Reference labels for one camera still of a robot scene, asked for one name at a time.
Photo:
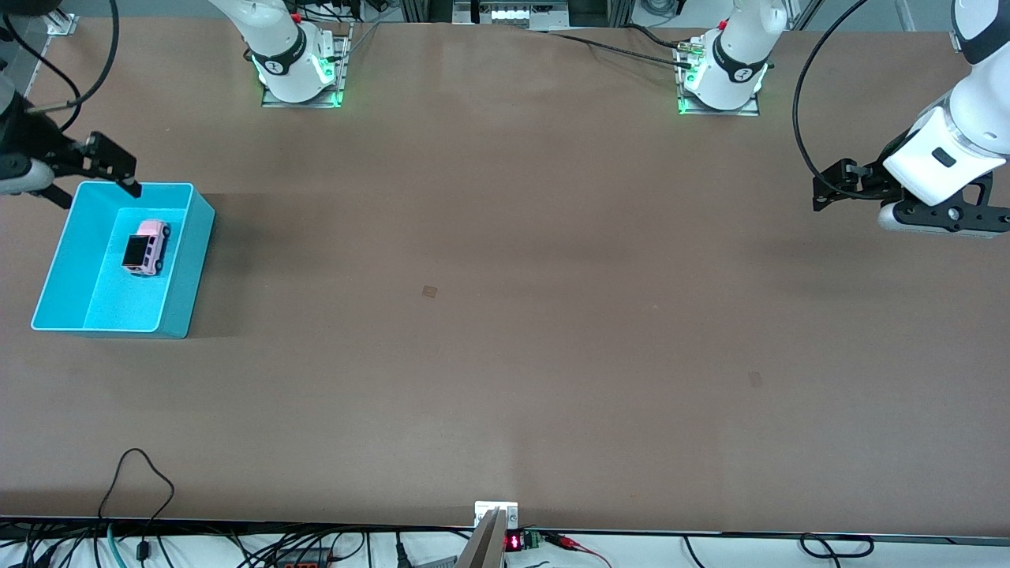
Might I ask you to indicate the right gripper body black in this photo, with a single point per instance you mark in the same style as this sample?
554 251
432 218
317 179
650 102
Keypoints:
30 140

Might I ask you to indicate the pink jeep toy black roof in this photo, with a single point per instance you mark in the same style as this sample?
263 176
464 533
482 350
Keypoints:
150 241

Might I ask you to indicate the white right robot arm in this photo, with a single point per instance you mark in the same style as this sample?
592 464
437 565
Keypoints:
276 39

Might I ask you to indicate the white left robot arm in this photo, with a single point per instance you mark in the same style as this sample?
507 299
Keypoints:
982 110

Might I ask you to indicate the turquoise plastic bin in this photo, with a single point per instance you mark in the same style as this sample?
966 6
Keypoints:
102 308

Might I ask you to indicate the lit control box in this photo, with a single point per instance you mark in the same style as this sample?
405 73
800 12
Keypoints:
509 14

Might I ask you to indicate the black power strip red switches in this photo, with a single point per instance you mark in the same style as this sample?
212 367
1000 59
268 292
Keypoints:
304 562

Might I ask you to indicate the red clip lead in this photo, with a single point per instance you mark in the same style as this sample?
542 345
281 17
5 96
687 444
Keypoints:
564 541

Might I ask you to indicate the module with red display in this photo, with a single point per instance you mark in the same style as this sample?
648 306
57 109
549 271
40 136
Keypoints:
514 542

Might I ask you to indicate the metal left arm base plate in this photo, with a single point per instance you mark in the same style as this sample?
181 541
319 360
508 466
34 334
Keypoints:
746 111

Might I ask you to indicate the aluminium frame rail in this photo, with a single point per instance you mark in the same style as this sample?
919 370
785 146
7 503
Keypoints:
63 24

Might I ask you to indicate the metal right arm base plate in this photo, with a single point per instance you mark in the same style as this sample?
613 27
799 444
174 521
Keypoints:
300 103

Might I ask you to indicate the white mounting bracket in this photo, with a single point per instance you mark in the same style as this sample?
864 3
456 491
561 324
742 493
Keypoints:
483 509

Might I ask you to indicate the grey metal camera bar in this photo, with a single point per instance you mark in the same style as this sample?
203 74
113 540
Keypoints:
481 548

